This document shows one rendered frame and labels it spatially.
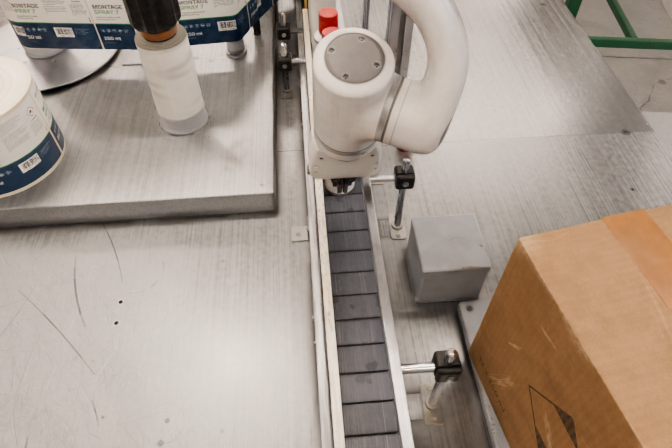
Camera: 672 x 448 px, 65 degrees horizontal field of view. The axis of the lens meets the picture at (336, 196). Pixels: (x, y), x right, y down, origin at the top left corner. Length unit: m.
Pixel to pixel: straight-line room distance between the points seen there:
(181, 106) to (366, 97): 0.52
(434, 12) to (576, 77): 0.83
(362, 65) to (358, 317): 0.37
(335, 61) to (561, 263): 0.30
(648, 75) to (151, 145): 2.48
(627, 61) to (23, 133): 2.70
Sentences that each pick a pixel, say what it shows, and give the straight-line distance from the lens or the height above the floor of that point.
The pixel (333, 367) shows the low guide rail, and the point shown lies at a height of 0.91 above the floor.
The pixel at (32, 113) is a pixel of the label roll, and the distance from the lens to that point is 0.99.
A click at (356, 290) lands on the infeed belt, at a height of 0.88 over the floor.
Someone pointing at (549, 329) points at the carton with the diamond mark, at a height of 1.08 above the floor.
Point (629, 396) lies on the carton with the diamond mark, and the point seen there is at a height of 1.12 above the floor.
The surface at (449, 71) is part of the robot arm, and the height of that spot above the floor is 1.24.
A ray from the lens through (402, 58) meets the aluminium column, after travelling 1.10.
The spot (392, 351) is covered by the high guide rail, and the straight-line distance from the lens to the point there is 0.65.
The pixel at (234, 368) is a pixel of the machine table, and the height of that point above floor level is 0.83.
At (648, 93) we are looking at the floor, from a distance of 2.89.
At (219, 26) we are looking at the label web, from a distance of 1.16.
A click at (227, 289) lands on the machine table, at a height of 0.83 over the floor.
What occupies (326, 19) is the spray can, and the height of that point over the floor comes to 1.08.
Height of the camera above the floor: 1.55
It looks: 49 degrees down
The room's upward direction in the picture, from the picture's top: straight up
